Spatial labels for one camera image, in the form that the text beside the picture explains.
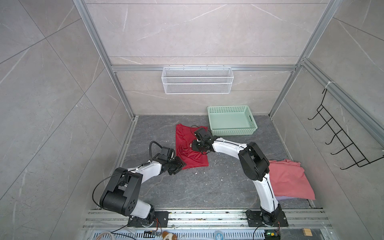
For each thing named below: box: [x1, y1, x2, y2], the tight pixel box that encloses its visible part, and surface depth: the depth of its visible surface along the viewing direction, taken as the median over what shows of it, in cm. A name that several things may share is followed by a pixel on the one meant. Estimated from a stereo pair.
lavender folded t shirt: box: [275, 196, 295, 200], surface depth 81 cm
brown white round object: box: [162, 231, 178, 240], surface depth 68 cm
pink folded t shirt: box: [268, 159, 316, 200], surface depth 85 cm
